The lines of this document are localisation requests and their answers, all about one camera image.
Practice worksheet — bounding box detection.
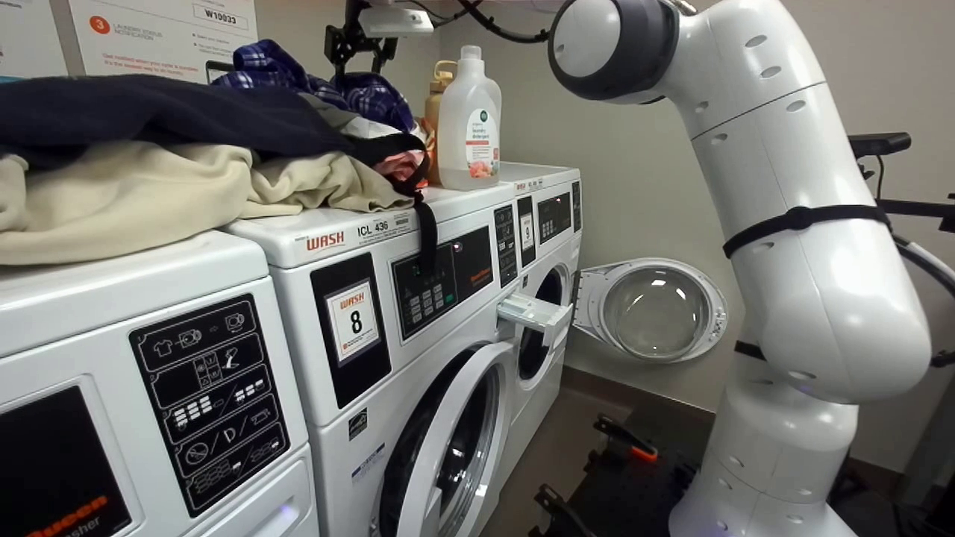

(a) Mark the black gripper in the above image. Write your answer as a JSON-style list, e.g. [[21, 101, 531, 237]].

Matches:
[[321, 0, 399, 74]]

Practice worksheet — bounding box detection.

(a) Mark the blue checkered shirt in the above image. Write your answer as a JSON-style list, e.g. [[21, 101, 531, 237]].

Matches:
[[209, 35, 416, 135]]

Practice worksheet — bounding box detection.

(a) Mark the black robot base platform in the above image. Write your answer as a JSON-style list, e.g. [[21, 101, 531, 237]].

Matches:
[[522, 411, 700, 537]]

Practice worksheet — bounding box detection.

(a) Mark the white cloth piece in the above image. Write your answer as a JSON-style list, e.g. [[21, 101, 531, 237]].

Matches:
[[296, 89, 404, 143]]

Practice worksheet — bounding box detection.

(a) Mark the amber detergent bottle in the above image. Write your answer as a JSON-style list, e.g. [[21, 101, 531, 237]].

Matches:
[[421, 58, 458, 189]]

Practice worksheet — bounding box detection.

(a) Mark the red orange garment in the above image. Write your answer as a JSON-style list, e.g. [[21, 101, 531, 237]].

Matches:
[[372, 146, 436, 198]]

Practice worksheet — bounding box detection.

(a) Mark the white detergent bottle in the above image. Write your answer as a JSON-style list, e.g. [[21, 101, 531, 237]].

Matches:
[[436, 41, 507, 194]]

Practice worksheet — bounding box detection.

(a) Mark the cream garment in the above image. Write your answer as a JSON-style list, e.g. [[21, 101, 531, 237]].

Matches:
[[243, 146, 412, 219], [0, 137, 260, 268]]

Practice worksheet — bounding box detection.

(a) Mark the dark navy garment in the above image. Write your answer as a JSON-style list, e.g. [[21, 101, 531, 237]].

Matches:
[[0, 71, 430, 173]]

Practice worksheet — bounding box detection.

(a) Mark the white washer number nine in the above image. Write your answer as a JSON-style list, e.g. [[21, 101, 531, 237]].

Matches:
[[496, 159, 587, 471]]

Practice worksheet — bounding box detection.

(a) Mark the white number eight card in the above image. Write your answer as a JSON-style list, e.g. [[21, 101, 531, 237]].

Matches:
[[325, 282, 382, 367]]

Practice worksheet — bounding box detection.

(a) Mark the white detergent drawer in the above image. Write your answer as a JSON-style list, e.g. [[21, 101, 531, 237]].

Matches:
[[493, 292, 576, 353]]

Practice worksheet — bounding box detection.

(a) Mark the white washer without number card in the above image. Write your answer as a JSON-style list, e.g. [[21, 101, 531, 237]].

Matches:
[[0, 231, 321, 537]]

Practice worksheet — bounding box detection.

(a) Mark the round door of washer eight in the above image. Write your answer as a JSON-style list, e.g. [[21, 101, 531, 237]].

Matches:
[[376, 340, 522, 537]]

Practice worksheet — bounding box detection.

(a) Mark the round door of washer nine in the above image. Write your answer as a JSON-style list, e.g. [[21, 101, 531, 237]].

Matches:
[[573, 255, 730, 367]]

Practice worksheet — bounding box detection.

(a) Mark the white washer number eight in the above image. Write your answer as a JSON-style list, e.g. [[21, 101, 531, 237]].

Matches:
[[222, 180, 525, 537]]

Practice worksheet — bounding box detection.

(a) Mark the black equipment stand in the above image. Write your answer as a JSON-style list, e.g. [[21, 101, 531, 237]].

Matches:
[[846, 129, 955, 376]]

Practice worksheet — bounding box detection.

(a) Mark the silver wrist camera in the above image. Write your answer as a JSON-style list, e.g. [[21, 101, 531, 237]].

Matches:
[[355, 3, 437, 41]]

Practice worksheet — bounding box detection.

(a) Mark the black hanging strap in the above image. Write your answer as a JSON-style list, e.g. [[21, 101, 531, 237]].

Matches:
[[409, 192, 445, 279]]

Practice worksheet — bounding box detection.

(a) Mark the wall poster with orange dots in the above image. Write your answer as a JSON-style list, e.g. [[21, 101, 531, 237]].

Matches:
[[66, 0, 260, 83]]

